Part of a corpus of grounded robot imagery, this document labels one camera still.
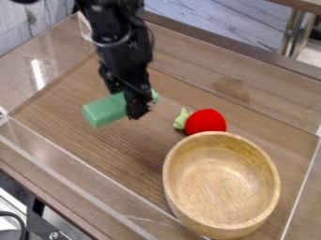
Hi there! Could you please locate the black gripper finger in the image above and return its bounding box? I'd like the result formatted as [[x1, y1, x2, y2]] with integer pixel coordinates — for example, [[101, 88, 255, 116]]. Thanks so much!
[[101, 73, 125, 95], [125, 83, 153, 120]]

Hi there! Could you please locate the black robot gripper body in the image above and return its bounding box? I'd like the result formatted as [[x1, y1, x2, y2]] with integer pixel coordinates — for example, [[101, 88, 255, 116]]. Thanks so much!
[[74, 0, 156, 95]]

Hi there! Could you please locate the green rectangular block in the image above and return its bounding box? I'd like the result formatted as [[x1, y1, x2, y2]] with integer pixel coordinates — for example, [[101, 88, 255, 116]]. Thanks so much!
[[82, 90, 160, 128]]

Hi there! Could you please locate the light wooden bowl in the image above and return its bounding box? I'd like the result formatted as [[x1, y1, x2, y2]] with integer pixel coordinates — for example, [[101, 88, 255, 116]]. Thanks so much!
[[164, 131, 281, 239]]

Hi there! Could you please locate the red plush strawberry toy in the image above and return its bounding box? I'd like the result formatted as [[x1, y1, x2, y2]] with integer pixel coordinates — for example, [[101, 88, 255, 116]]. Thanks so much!
[[173, 108, 228, 135]]

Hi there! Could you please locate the metal table leg background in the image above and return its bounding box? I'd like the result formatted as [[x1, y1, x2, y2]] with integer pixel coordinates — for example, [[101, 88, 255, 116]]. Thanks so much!
[[281, 9, 316, 59]]

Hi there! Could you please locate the clear acrylic corner bracket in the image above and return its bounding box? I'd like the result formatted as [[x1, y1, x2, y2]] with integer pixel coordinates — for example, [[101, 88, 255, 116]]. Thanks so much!
[[78, 12, 94, 42]]

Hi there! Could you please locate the black clamp bracket below table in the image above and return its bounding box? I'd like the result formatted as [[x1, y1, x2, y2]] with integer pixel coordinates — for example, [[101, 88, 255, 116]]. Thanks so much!
[[0, 196, 73, 240]]

